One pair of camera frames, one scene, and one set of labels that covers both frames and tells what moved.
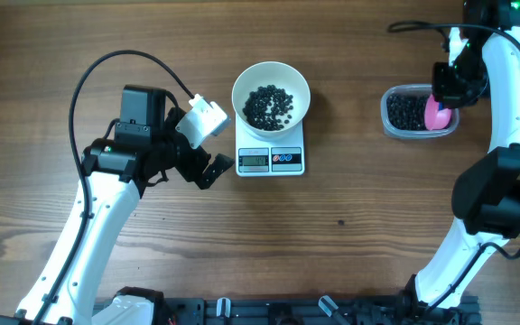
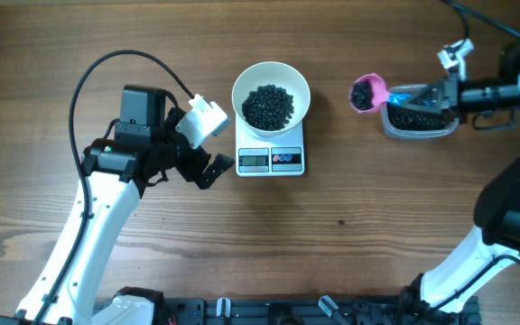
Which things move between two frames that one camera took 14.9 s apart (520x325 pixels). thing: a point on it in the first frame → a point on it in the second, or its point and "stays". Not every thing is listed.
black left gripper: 193,170 stays
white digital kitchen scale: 256,157 stays
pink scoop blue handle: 436,117 → 368,93
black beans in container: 407,111 stays
